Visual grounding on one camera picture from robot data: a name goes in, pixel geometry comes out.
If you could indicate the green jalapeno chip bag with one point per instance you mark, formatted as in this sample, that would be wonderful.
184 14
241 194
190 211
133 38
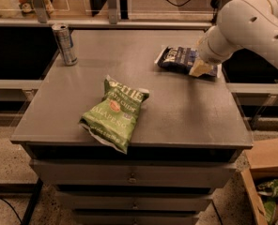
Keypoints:
113 121

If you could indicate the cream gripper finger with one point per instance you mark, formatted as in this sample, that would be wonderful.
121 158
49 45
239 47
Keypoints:
201 40
202 68

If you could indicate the grey drawer cabinet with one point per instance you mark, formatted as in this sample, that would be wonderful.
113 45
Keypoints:
185 144

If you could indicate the blue chip bag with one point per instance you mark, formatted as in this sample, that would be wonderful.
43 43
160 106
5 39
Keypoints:
177 59

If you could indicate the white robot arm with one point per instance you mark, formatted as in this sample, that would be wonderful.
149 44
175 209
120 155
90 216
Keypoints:
241 24

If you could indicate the silver redbull can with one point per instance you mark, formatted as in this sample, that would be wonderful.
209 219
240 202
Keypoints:
65 45

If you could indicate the green bag in box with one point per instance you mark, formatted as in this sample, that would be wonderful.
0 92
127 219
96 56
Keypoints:
268 192

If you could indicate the metal shelf rail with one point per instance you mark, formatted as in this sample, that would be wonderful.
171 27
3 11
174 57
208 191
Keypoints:
115 19

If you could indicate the cardboard box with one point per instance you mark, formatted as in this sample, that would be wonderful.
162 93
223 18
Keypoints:
263 160

